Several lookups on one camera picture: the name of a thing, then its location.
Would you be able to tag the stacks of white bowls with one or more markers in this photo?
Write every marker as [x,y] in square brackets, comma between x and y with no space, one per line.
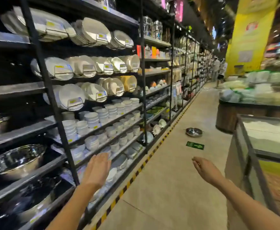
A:
[92,117]

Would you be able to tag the heap of white grain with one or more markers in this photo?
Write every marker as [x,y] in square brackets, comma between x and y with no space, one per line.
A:
[269,138]

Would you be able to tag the stacks of white plates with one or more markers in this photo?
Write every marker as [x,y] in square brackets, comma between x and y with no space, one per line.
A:
[65,95]

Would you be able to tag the stack of yellow plates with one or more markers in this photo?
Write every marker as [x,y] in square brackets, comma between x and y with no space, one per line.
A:
[129,83]

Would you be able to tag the pink hanging sign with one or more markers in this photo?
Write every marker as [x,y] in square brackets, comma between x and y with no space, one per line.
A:
[179,9]

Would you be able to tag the person's right hand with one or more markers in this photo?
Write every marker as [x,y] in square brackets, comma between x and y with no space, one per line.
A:
[207,170]

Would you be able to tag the black metal shelving unit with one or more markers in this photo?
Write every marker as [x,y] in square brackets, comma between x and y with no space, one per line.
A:
[46,77]

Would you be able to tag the yellow black hazard tape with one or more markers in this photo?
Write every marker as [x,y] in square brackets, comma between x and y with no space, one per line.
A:
[134,176]

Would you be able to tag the pile of bagged goods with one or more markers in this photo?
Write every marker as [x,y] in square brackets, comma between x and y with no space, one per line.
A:
[262,91]

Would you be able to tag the person's right forearm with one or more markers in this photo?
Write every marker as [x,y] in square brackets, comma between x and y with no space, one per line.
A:
[250,208]

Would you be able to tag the steel canister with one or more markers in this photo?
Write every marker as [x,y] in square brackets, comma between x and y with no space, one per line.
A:
[147,26]
[157,30]

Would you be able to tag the person's left hand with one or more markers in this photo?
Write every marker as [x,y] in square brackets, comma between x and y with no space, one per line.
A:
[96,170]

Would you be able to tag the person's left forearm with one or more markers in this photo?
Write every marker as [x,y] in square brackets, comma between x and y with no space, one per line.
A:
[68,213]

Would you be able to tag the yellow pillar banner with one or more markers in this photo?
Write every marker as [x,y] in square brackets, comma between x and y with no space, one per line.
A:
[250,45]

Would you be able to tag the small divided steel hotpot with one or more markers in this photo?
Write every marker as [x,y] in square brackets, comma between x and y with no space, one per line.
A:
[194,132]

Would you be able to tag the assorted packaged kitchen goods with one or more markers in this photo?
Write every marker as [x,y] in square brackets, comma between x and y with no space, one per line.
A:
[190,69]

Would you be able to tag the glass display case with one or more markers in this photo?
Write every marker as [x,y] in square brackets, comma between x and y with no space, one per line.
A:
[259,170]

